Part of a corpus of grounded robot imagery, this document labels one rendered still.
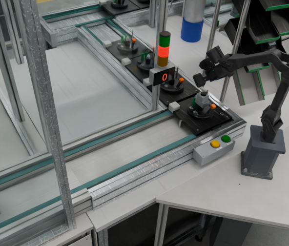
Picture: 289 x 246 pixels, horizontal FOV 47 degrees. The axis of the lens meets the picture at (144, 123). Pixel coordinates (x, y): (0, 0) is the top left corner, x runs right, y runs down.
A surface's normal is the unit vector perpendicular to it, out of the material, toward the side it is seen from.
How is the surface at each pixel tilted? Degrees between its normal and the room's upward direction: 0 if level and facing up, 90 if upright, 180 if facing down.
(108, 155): 0
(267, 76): 45
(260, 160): 90
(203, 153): 0
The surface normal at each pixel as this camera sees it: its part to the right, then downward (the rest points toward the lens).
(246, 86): 0.31, -0.07
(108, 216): 0.04, -0.73
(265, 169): -0.19, 0.66
